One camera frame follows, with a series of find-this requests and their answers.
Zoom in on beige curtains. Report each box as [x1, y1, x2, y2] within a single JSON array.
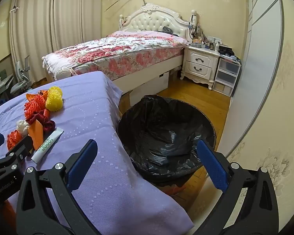
[[10, 0, 106, 84]]

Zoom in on clear plastic drawer unit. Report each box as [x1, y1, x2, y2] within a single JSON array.
[[212, 57, 242, 96]]

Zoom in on lilac table cloth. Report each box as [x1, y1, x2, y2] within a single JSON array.
[[0, 71, 194, 235]]

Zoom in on white foam fruit net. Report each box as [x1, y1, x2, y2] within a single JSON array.
[[16, 120, 30, 136]]

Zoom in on yellow foam fruit net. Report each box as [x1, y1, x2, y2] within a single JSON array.
[[45, 86, 64, 112]]

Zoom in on orange foam fruit net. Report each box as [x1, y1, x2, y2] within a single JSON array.
[[24, 97, 47, 120]]

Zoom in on white cardboard box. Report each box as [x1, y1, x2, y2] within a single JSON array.
[[129, 71, 169, 107]]

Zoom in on floral bedspread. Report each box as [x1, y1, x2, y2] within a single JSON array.
[[43, 31, 188, 80]]

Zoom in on orange-red mesh ball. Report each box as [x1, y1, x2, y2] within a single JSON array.
[[7, 130, 23, 151]]

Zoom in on black bag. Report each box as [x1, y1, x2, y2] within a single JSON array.
[[218, 45, 236, 57]]

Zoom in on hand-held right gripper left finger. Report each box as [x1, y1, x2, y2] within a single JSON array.
[[16, 139, 106, 235]]

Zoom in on dark red ribbon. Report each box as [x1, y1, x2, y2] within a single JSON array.
[[26, 109, 56, 134]]

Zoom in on cluttered desk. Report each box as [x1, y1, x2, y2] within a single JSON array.
[[0, 67, 14, 113]]

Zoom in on grey sliding wardrobe door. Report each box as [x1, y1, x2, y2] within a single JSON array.
[[217, 0, 285, 157]]

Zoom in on trash bin with black bag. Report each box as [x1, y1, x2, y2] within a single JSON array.
[[116, 95, 216, 186]]

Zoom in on grey desk chair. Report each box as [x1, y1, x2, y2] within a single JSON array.
[[10, 55, 31, 95]]

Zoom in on white nightstand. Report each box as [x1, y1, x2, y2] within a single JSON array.
[[180, 44, 221, 90]]

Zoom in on white bed with tufted headboard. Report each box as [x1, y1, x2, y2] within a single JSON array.
[[42, 3, 199, 96]]

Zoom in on orange paper packet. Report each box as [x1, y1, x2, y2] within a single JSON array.
[[28, 121, 46, 150]]

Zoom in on white tube with green print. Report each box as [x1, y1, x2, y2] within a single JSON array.
[[31, 127, 64, 163]]

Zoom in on group of small bottles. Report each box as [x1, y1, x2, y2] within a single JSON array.
[[190, 33, 222, 51]]

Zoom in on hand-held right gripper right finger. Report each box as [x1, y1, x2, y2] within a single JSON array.
[[197, 139, 279, 235]]

